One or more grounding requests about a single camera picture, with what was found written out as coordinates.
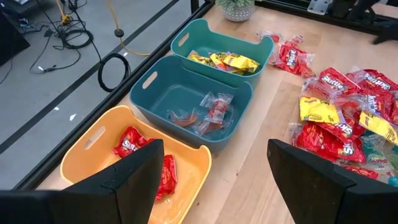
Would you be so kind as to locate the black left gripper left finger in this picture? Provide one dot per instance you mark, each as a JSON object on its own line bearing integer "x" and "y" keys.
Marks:
{"x": 124, "y": 193}

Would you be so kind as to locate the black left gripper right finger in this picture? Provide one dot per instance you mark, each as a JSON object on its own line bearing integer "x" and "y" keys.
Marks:
{"x": 304, "y": 186}

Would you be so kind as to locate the red Skittles candy bag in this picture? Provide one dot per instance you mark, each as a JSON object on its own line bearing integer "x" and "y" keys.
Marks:
{"x": 326, "y": 144}
{"x": 377, "y": 81}
{"x": 292, "y": 59}
{"x": 168, "y": 177}
{"x": 345, "y": 129}
{"x": 130, "y": 141}
{"x": 362, "y": 172}
{"x": 337, "y": 82}
{"x": 381, "y": 105}

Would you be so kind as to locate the blue plastic bin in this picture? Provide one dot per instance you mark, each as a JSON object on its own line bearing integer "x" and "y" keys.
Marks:
{"x": 174, "y": 90}

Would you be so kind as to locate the yellow Sour Patch candy bag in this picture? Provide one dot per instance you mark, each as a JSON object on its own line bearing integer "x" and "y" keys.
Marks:
{"x": 217, "y": 60}
{"x": 199, "y": 58}
{"x": 242, "y": 62}
{"x": 377, "y": 126}
{"x": 318, "y": 109}

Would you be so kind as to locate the clear wrapped teal gummy candy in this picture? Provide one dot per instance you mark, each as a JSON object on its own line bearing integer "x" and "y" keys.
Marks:
{"x": 374, "y": 151}
{"x": 393, "y": 180}

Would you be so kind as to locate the yellow plastic bin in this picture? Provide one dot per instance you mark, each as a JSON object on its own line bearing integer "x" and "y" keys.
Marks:
{"x": 93, "y": 161}

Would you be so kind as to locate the green plastic bin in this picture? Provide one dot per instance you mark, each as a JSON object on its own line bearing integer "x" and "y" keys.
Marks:
{"x": 217, "y": 40}

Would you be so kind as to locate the potted artificial green plant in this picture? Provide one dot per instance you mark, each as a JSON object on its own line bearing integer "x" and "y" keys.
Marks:
{"x": 237, "y": 11}

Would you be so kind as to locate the black cabinet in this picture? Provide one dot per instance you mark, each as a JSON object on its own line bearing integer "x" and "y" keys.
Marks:
{"x": 9, "y": 40}

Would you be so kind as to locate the silver mount plate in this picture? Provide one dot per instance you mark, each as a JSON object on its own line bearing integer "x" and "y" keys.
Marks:
{"x": 318, "y": 6}

